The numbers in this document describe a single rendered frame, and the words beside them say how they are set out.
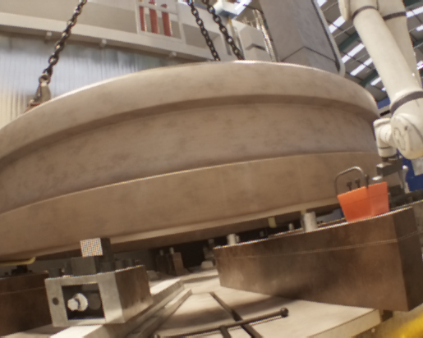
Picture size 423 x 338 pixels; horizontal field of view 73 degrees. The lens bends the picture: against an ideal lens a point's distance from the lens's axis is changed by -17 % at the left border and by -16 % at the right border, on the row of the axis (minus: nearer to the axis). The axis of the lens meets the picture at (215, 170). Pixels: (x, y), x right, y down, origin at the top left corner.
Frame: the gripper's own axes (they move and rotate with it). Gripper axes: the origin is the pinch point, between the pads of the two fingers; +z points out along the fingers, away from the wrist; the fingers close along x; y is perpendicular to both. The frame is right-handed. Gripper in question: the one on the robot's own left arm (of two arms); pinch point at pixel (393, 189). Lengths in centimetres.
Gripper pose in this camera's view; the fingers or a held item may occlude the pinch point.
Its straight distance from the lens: 165.0
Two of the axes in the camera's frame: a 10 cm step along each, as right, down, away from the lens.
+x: -9.5, 2.9, -0.5
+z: 2.8, 9.4, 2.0
